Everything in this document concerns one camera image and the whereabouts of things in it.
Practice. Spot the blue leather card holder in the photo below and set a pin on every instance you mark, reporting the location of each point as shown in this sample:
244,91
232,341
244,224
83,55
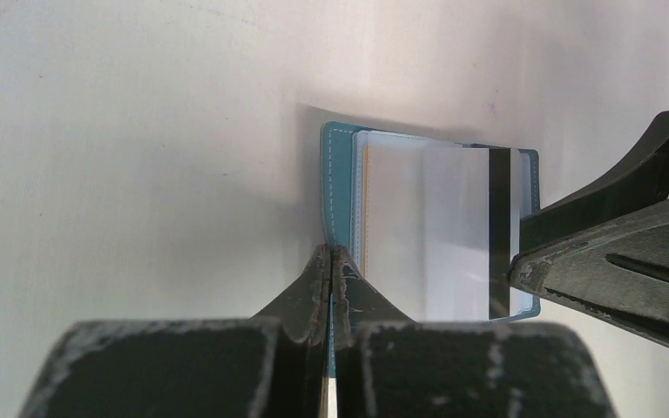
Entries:
336,146

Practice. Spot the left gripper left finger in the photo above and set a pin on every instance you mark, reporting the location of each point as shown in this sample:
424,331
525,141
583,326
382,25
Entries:
272,364

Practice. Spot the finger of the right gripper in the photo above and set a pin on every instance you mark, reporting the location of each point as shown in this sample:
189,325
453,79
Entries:
640,179
617,272

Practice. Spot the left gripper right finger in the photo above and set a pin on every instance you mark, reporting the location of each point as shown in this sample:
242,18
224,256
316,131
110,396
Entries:
388,365

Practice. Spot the white card black stripe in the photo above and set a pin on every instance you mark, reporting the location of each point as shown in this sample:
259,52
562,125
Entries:
471,200

